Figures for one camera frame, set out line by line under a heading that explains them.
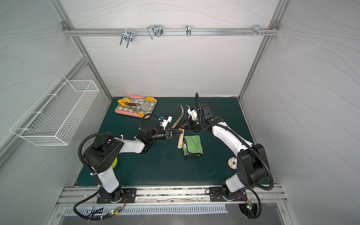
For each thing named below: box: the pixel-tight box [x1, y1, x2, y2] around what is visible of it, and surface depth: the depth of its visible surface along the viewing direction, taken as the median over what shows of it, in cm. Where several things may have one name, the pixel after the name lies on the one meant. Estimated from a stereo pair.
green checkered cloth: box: [116, 96, 156, 114], surface depth 117 cm
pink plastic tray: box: [114, 94, 158, 120], surface depth 117 cm
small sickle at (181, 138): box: [177, 127, 185, 150], surface depth 80 cm
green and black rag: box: [182, 135, 204, 158], surface depth 88 cm
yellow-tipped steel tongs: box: [117, 96, 155, 117], surface depth 117 cm
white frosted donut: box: [227, 156, 238, 170], surface depth 85 cm
